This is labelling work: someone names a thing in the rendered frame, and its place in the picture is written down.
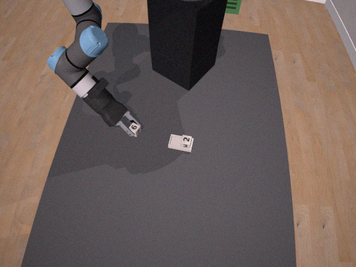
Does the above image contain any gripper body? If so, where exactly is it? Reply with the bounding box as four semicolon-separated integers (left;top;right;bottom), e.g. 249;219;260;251
72;72;127;127

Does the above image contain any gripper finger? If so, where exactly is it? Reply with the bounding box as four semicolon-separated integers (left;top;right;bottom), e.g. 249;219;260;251
123;111;141;127
115;121;135;136

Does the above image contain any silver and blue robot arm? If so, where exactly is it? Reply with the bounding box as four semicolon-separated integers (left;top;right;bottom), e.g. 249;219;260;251
47;0;109;89

